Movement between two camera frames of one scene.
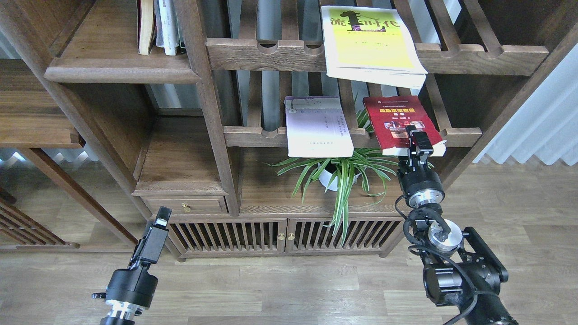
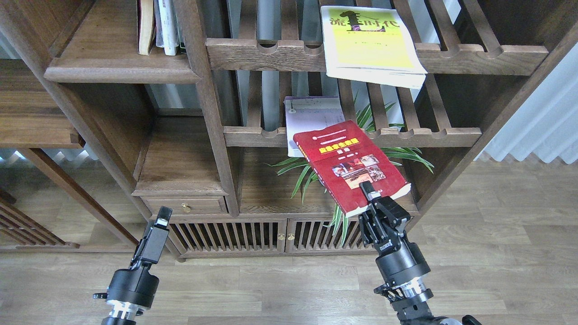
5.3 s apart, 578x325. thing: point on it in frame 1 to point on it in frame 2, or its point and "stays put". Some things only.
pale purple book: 316,127 stays put
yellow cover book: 370,44 stays put
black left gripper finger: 163,216 stays put
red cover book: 390,115 to 344,157
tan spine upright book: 145,11 stays put
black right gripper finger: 408,128 to 369,191
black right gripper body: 420,184 to 399,260
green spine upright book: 182,44 stays put
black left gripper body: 135,288 stays put
